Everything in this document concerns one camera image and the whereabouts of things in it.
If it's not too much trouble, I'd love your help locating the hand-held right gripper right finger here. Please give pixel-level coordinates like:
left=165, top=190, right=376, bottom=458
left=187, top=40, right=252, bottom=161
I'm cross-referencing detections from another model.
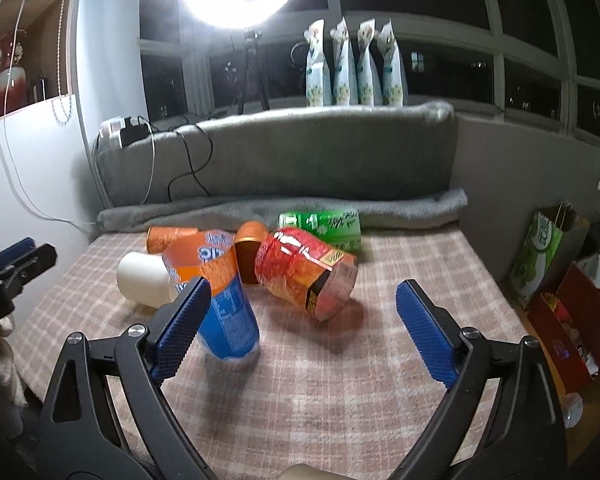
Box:
left=390, top=280, right=569, bottom=480

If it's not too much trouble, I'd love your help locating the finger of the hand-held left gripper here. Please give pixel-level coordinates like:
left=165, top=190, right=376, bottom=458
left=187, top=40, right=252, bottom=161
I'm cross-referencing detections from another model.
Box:
left=0, top=237, right=37, bottom=281
left=0, top=243, right=59, bottom=331

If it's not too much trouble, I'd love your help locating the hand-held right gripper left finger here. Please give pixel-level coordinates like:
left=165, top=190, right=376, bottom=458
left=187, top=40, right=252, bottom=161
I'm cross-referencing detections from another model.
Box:
left=39, top=275, right=217, bottom=480

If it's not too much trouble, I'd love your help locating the blue and orange cup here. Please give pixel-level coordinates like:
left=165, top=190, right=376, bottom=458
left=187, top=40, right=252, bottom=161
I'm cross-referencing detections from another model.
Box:
left=162, top=230, right=261, bottom=362

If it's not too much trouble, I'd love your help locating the red cup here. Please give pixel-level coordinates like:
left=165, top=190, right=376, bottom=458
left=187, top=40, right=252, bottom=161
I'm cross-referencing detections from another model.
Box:
left=254, top=227, right=359, bottom=322

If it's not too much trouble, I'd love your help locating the white cup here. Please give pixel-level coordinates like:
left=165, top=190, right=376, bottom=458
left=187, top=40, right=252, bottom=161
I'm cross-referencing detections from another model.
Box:
left=116, top=251, right=181, bottom=309

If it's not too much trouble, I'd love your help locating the brown cup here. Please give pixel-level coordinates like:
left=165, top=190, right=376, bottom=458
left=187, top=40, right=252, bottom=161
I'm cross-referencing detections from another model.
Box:
left=234, top=221, right=271, bottom=286

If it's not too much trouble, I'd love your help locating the green cup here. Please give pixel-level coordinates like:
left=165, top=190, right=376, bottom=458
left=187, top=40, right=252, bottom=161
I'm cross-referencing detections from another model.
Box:
left=278, top=209, right=363, bottom=254

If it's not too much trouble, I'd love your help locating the white towel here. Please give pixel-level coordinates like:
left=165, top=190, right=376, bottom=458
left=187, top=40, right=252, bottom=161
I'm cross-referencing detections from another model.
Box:
left=0, top=316, right=29, bottom=412

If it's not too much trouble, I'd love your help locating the pink plaid blanket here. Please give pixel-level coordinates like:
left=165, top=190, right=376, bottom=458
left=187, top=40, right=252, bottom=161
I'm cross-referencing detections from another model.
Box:
left=10, top=230, right=531, bottom=480

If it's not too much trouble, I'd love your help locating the grey rolled blanket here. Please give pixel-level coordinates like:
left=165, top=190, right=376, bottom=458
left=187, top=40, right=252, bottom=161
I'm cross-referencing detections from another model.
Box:
left=97, top=188, right=469, bottom=234

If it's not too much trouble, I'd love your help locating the red cardboard box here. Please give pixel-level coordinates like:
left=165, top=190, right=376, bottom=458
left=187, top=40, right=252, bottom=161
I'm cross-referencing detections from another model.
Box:
left=527, top=262, right=600, bottom=396

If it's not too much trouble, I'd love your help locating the green paper bag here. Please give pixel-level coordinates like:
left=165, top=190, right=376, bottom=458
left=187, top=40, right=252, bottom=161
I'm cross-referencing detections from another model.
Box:
left=509, top=202, right=591, bottom=309

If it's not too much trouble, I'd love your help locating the white power strip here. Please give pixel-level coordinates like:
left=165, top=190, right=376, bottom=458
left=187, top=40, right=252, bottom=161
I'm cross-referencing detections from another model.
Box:
left=99, top=116, right=152, bottom=150

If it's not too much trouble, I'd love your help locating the black power adapter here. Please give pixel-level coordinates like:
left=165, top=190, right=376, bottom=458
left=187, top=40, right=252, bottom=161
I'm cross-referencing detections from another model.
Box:
left=119, top=127, right=151, bottom=147

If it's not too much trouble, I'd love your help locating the grey plush cushion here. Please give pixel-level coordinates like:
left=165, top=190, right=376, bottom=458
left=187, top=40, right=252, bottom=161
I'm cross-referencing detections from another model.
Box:
left=93, top=100, right=457, bottom=209

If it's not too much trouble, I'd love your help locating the white and green snack bag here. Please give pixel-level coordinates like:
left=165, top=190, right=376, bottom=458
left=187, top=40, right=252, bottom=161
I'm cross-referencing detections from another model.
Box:
left=356, top=19, right=384, bottom=107
left=377, top=19, right=405, bottom=108
left=304, top=19, right=333, bottom=108
left=330, top=16, right=359, bottom=107

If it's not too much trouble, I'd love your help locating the black tripod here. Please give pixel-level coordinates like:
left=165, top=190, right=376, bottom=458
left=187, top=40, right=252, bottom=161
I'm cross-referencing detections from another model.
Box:
left=224, top=27, right=271, bottom=116

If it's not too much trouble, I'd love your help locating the white cable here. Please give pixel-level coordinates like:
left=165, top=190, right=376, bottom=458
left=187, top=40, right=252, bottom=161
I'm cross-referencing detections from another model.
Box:
left=0, top=0, right=99, bottom=229

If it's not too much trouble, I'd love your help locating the black cable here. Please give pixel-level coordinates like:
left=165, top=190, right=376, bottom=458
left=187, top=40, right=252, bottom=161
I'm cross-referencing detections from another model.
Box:
left=167, top=124, right=214, bottom=202

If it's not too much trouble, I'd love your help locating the beaded cord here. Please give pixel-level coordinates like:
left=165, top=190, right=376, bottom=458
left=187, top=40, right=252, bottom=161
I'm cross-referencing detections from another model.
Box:
left=50, top=0, right=76, bottom=124

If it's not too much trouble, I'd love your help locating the window frame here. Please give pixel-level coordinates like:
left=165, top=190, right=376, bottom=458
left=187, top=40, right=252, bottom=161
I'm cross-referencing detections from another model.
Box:
left=140, top=0, right=600, bottom=147

